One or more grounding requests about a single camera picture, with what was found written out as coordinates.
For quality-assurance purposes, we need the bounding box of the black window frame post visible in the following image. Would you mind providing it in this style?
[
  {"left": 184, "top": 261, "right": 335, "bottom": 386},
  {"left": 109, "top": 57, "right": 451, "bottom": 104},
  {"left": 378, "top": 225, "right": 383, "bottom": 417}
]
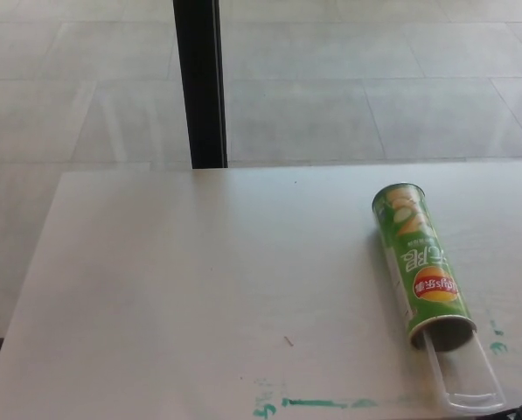
[{"left": 172, "top": 0, "right": 230, "bottom": 170}]

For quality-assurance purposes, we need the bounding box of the green chips can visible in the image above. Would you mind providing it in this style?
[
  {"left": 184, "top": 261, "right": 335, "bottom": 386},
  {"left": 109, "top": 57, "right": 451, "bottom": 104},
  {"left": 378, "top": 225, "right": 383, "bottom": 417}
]
[{"left": 371, "top": 182, "right": 478, "bottom": 353}]

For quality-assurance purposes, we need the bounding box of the clear plastic chips tray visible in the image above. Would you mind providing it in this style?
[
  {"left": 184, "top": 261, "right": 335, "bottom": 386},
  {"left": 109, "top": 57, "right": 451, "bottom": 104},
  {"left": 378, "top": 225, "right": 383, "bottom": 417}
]
[{"left": 421, "top": 328, "right": 508, "bottom": 415}]

